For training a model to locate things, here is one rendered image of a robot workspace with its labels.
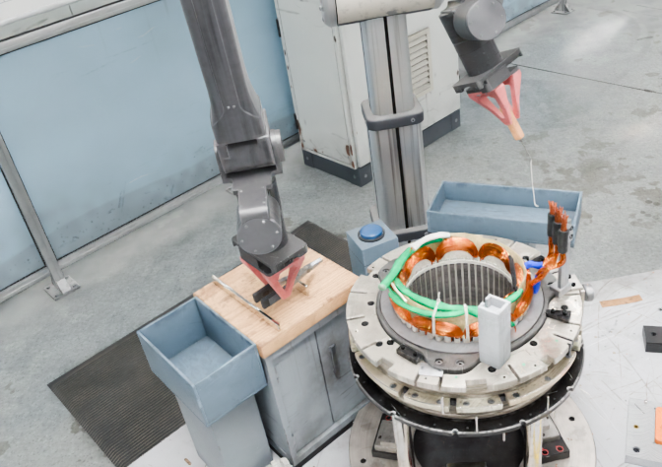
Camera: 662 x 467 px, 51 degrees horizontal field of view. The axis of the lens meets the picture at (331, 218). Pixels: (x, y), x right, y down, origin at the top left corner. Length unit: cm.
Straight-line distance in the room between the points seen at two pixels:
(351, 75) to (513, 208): 196
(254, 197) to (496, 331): 33
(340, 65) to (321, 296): 217
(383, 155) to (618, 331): 55
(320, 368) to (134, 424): 143
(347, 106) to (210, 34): 247
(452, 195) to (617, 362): 42
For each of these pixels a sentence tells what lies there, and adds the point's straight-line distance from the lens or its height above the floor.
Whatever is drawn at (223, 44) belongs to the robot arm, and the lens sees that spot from 78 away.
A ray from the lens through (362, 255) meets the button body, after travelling 121.
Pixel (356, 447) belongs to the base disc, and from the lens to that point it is 120.
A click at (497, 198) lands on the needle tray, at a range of 130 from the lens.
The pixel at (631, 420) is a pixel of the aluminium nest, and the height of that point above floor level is 80.
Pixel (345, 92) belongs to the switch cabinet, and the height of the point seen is 50.
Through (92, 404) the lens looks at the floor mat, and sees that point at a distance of 263.
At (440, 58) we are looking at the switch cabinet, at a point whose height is 44.
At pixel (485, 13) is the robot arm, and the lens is 102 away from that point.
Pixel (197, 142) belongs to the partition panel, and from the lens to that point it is 336.
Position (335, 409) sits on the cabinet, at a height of 84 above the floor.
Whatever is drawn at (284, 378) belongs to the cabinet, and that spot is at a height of 97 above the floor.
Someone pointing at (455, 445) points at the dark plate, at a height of 78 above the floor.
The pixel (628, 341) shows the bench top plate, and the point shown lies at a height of 78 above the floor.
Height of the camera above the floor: 173
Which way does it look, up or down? 33 degrees down
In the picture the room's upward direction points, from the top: 10 degrees counter-clockwise
